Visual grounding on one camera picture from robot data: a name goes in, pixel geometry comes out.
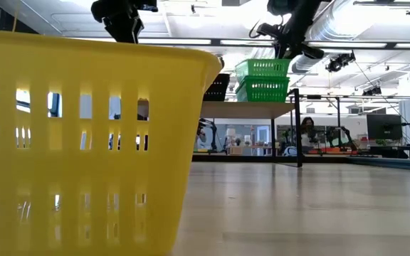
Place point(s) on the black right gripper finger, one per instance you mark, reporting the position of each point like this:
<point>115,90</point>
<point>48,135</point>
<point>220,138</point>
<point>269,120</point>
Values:
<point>283,51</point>

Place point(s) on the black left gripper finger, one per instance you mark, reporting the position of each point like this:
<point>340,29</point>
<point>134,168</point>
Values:
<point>126,35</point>

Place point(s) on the yellow plastic basket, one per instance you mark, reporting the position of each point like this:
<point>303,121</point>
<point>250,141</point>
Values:
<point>84,64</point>

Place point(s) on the black plastic basket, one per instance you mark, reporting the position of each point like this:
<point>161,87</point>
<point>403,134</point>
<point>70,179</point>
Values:
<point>217,87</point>

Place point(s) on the black background robot arm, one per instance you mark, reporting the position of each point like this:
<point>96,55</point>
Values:
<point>347,137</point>
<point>212,131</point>

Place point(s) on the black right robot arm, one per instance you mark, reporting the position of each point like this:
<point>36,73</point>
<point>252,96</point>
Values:
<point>308,10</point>

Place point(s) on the black overhead light bar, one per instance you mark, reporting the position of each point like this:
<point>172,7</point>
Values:
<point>351,45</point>

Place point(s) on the small black round fixture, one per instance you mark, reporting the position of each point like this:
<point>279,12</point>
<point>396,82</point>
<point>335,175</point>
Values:
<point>221,62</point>

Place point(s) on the person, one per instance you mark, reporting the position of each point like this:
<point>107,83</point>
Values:
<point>307,135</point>

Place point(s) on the black computer monitor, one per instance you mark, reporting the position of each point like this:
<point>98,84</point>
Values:
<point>384,127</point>

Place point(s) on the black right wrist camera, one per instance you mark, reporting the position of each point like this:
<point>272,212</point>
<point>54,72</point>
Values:
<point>269,30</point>

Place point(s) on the silver ventilation duct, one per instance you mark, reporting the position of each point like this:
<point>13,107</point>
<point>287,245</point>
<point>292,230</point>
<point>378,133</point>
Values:
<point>333,21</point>

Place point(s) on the black ceiling-mounted camera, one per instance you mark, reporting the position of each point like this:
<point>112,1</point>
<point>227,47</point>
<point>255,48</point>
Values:
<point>338,63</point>
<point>372,91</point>

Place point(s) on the black ceiling light rail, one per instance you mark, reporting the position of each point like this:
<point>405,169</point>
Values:
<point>383,3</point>

